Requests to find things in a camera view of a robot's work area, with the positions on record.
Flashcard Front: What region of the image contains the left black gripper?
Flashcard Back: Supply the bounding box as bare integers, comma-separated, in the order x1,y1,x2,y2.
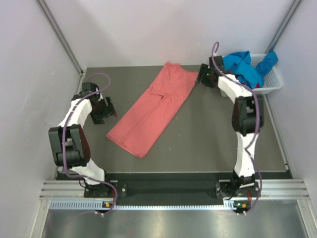
90,96,117,124

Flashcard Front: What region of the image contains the pink t shirt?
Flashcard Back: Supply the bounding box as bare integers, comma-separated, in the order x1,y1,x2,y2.
106,62,198,158

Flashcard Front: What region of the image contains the white plastic basket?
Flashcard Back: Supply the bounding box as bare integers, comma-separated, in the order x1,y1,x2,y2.
219,53,284,98

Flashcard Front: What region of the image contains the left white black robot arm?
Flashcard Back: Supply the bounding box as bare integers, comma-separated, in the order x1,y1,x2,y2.
48,82,116,198

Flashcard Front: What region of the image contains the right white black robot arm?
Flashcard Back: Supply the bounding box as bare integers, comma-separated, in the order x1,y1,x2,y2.
196,55,264,200

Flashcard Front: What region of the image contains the blue t shirt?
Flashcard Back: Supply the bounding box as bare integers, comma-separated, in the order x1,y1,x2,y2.
222,51,278,88

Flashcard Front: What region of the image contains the red t shirt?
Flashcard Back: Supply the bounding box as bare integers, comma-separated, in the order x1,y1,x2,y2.
236,75,260,89

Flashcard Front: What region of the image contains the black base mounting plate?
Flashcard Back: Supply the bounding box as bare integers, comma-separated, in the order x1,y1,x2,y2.
84,172,261,206

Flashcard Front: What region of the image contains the right aluminium corner post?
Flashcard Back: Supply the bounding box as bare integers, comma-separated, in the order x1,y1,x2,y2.
265,0,303,54

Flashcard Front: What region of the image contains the aluminium corner post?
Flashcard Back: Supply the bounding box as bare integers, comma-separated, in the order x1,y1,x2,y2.
35,0,84,75
265,0,303,54

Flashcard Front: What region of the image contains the left aluminium corner post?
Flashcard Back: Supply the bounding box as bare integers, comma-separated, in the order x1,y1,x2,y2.
35,0,84,75

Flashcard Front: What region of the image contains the slotted cable duct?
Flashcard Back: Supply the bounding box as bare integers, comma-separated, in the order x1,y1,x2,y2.
50,200,247,211

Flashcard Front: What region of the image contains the aluminium frame rail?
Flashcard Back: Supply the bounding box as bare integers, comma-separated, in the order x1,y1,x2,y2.
40,179,309,200

